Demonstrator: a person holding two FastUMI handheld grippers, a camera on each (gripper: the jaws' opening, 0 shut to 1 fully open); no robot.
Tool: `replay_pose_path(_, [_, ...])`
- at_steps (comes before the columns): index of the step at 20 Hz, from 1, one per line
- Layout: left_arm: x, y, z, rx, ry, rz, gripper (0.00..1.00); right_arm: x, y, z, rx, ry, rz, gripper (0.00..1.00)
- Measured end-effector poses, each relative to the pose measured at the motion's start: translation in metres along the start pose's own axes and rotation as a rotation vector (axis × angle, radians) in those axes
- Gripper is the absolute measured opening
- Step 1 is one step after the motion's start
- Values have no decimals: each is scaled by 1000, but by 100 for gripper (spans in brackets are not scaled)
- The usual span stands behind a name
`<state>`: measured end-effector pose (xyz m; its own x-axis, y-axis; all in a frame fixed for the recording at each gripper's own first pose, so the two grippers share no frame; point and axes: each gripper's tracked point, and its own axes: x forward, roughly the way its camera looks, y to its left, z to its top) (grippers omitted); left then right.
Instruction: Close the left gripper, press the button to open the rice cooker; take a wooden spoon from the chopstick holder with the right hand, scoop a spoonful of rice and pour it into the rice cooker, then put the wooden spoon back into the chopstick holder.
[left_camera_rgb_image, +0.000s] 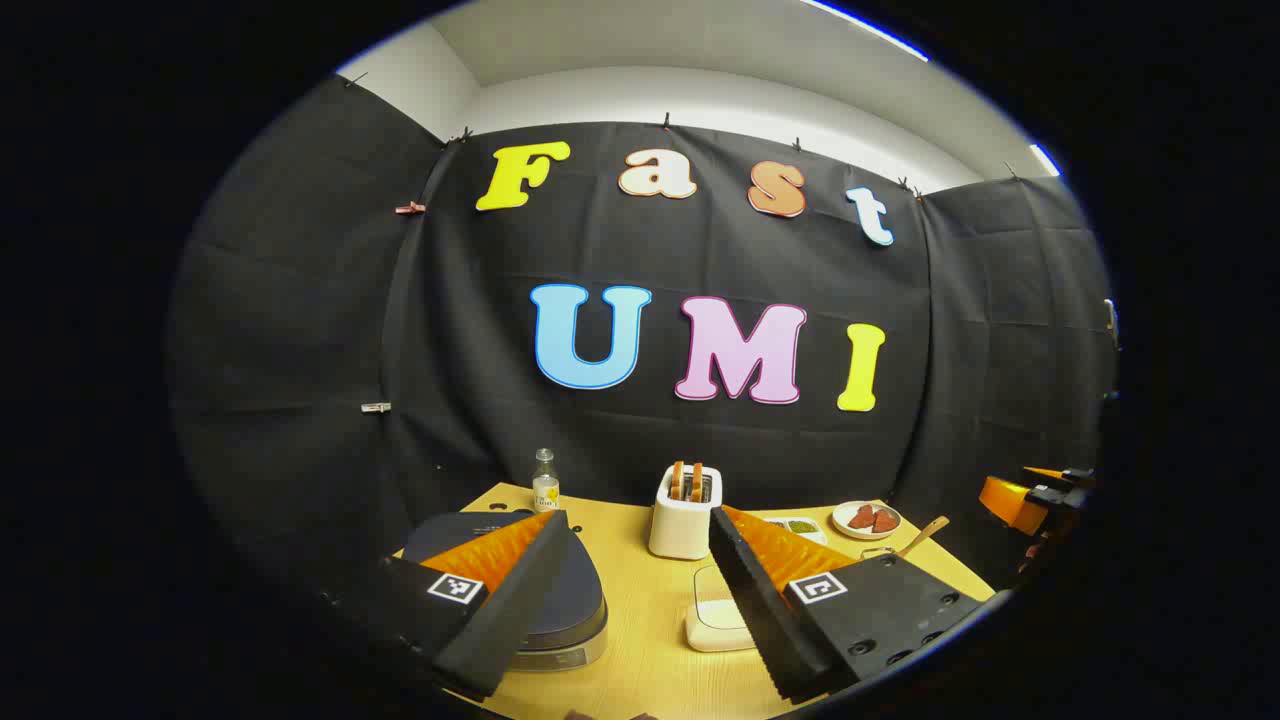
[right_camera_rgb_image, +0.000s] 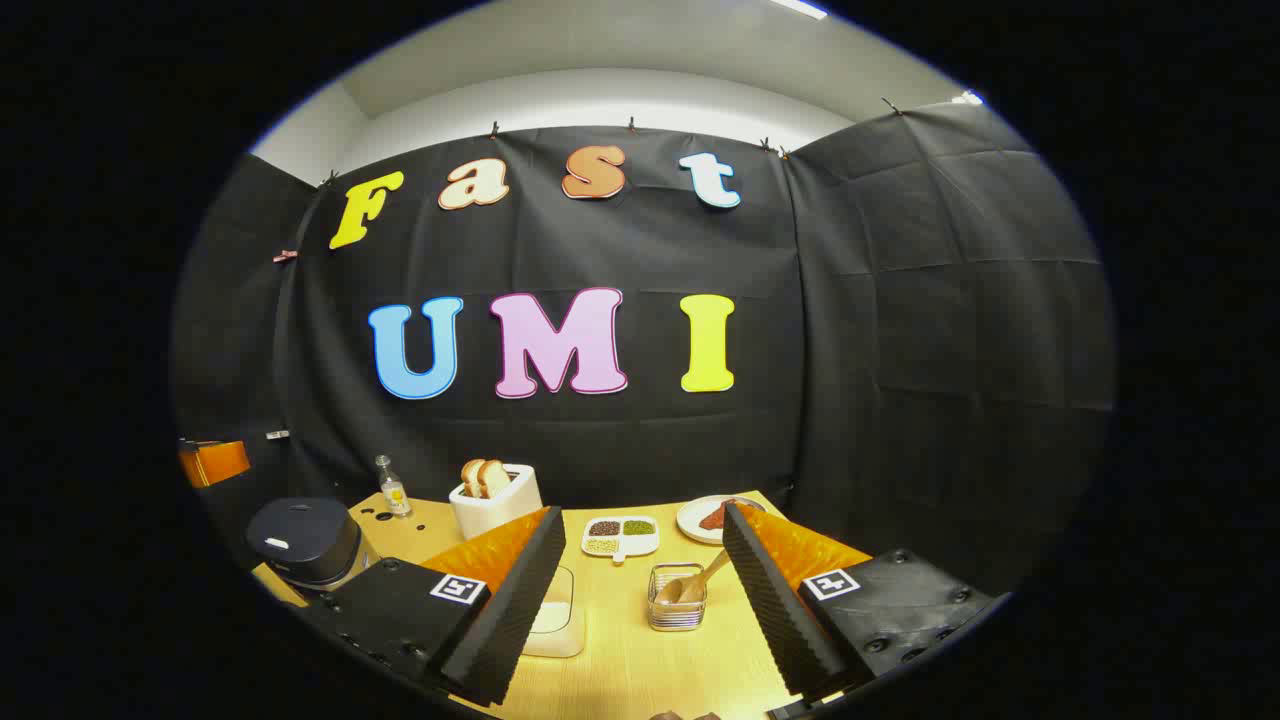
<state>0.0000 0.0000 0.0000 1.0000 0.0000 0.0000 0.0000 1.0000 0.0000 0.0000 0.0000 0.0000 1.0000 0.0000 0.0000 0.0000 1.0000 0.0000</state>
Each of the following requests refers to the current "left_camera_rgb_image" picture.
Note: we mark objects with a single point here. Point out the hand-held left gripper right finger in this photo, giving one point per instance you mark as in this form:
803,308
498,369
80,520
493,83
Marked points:
765,620

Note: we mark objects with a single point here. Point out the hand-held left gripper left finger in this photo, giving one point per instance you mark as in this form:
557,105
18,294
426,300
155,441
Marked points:
500,620

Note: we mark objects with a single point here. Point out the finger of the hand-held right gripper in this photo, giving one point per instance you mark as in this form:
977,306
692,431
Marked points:
1010,502
1045,472

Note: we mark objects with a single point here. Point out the dark grey rice cooker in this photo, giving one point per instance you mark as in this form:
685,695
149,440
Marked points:
575,590

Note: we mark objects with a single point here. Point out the wooden spoon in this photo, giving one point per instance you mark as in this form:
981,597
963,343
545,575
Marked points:
925,535

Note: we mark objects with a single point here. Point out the clear plastic container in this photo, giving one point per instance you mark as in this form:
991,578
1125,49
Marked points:
715,610

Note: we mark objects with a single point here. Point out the white divided grain dish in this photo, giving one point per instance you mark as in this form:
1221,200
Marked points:
800,526

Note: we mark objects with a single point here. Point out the white round plate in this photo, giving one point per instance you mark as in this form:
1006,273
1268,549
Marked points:
845,528

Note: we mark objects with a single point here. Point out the red meat piece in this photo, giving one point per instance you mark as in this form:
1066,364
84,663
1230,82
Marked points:
885,521
862,518

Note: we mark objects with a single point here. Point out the white toaster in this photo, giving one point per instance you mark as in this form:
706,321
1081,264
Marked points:
680,525

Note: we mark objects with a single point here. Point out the small glass bottle yellow label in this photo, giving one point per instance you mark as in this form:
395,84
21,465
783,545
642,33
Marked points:
545,490

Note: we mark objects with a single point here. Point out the toast slice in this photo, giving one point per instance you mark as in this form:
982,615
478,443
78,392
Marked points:
696,481
677,480

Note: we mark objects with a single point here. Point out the black backdrop cloth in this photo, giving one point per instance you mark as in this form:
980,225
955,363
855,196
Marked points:
620,430

